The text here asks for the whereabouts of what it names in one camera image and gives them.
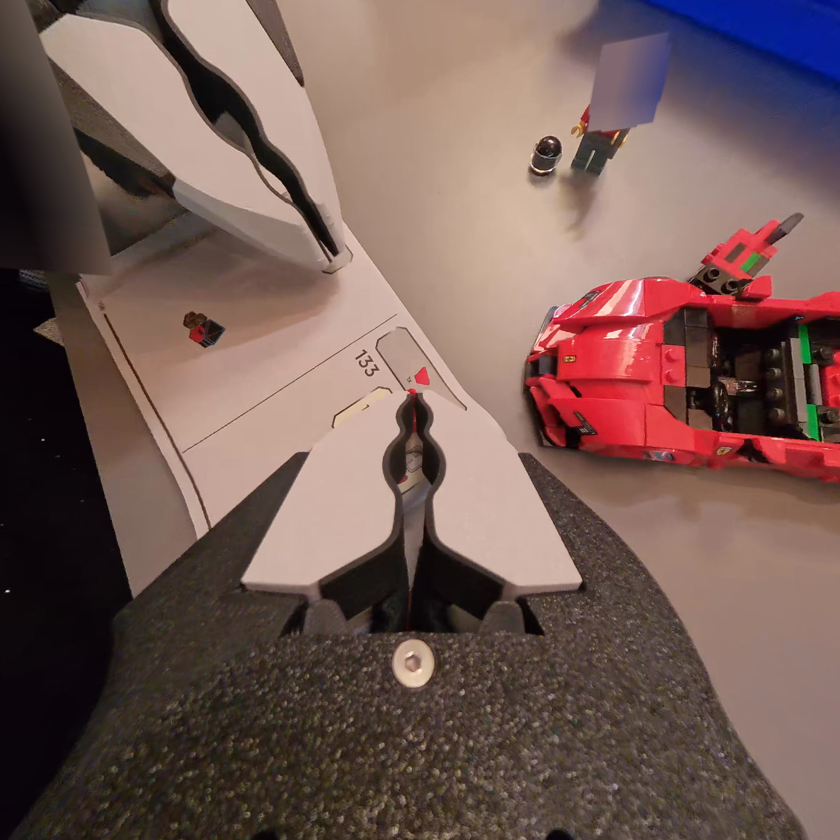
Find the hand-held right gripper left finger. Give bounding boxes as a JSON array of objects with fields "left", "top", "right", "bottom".
[{"left": 239, "top": 390, "right": 412, "bottom": 601}]

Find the lego instruction booklet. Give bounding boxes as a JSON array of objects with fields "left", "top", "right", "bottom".
[{"left": 74, "top": 223, "right": 511, "bottom": 595}]

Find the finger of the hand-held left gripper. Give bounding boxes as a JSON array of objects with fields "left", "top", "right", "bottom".
[
  {"left": 39, "top": 13, "right": 332, "bottom": 265},
  {"left": 161, "top": 0, "right": 347, "bottom": 258}
]

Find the lego minifigure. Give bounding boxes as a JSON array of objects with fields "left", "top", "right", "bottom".
[{"left": 569, "top": 105, "right": 632, "bottom": 176}]

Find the red lego sports car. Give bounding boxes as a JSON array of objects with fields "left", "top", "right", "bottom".
[{"left": 523, "top": 212, "right": 840, "bottom": 484}]

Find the black lego helmet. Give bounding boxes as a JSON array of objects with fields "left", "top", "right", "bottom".
[{"left": 528, "top": 134, "right": 566, "bottom": 176}]

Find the blue box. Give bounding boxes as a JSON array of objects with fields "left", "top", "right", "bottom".
[{"left": 638, "top": 0, "right": 840, "bottom": 81}]

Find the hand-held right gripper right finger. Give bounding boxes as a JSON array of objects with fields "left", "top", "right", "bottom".
[{"left": 416, "top": 390, "right": 585, "bottom": 598}]

